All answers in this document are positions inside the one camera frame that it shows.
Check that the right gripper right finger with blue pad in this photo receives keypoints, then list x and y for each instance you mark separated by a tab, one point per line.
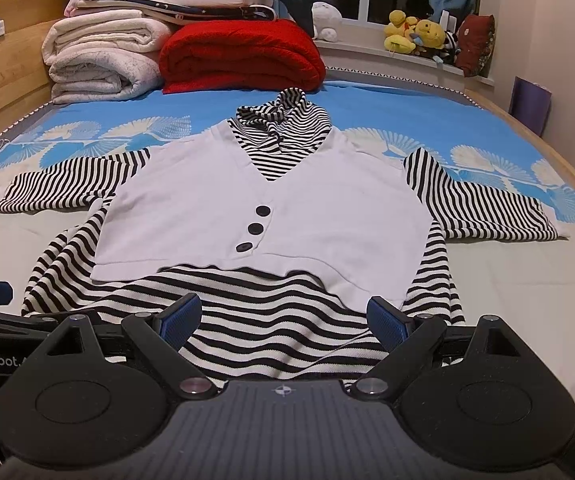
410	343

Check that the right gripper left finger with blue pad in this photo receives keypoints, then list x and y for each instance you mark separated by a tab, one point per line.
158	339

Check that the black white striped hooded shirt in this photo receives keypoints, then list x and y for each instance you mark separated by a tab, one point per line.
284	227

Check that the blue white patterned bedsheet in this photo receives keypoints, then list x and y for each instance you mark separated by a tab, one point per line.
531	285

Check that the purple board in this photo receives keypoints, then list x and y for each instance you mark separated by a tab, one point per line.
530	104

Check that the cream folded blanket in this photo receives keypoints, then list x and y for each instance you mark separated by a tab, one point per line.
104	56

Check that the red folded blanket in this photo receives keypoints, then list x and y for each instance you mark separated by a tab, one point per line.
260	55

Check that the yellow plush toys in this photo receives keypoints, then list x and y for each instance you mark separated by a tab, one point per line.
410	36

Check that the dark red cushion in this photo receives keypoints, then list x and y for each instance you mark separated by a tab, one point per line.
476	39

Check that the white plush toy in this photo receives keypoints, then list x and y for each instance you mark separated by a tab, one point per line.
326	20

